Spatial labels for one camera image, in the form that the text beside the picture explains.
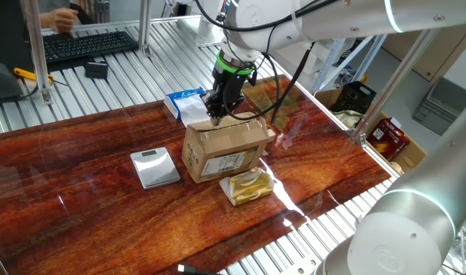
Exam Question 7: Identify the white camera stand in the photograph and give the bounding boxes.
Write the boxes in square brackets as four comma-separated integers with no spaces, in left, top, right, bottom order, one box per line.
[177,0,234,49]

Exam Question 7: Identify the black USB cable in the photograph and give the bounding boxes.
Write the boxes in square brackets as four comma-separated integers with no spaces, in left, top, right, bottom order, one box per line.
[177,264,221,275]

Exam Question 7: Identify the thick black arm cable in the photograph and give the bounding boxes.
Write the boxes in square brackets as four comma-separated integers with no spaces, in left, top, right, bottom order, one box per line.
[193,0,335,125]

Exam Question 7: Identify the yellow wrapped packet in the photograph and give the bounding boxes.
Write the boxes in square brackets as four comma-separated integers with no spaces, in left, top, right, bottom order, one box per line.
[218,167,275,207]

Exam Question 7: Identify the grey stacked trays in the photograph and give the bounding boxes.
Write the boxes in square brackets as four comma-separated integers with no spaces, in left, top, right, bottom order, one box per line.
[411,77,466,136]

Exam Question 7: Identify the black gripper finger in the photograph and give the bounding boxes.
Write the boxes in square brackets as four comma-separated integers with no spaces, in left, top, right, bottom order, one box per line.
[218,99,241,124]
[204,92,221,126]

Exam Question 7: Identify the brown cardboard box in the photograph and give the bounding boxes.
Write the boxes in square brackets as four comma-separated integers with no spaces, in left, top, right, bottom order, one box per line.
[181,113,271,184]

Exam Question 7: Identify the black monitor cable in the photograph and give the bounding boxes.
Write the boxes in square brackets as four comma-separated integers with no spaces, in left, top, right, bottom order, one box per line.
[21,82,41,99]

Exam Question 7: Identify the aluminium frame post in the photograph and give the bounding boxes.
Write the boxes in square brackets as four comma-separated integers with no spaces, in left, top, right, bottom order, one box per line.
[21,0,55,106]
[350,28,441,146]
[137,0,154,57]

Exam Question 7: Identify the red product box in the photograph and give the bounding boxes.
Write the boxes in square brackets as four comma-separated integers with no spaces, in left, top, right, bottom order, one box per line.
[365,117,412,162]

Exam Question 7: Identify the person in grey shirt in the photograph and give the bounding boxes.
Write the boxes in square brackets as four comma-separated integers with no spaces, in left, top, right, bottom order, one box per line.
[37,0,72,15]

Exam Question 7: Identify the yellow handled tool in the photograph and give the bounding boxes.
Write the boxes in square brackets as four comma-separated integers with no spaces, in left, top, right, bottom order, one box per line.
[13,67,55,85]

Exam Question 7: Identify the black computer monitor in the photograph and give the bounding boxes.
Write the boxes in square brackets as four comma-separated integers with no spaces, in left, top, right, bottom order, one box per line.
[0,0,36,105]

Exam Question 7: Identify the silver digital scale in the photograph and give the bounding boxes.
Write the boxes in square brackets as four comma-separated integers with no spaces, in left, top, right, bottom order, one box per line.
[130,147,181,191]

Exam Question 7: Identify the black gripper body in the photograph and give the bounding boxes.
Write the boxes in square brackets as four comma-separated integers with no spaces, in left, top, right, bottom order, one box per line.
[212,70,254,102]

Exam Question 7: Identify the black office chair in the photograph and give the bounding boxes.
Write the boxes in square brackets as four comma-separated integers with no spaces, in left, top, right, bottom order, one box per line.
[66,2,93,26]

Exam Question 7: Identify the wooden cabinet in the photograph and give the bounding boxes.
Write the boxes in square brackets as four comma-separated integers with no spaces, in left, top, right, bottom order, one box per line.
[381,21,466,84]

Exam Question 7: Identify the beige cloth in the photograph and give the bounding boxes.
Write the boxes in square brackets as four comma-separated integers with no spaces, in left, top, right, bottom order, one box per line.
[334,109,366,130]

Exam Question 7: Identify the black keyboard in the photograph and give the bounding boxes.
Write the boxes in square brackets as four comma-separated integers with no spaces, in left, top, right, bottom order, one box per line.
[41,30,139,65]

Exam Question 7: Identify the wood pattern table mat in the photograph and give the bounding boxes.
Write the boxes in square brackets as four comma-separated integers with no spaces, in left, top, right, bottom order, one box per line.
[0,74,393,275]

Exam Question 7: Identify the bare person hand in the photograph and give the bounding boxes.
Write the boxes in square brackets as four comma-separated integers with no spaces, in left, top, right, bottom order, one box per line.
[45,8,79,34]

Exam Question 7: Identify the small black box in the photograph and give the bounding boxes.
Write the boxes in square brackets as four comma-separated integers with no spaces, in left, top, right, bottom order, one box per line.
[84,60,109,80]

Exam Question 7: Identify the white metal shelf frame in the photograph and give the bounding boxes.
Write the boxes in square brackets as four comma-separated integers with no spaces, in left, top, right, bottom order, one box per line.
[311,36,387,95]

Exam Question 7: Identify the open cardboard bin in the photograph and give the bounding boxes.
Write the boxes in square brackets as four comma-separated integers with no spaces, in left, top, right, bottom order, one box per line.
[314,87,428,173]

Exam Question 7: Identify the blue tissue pack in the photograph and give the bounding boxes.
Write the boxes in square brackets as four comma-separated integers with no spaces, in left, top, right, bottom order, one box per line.
[163,86,213,128]

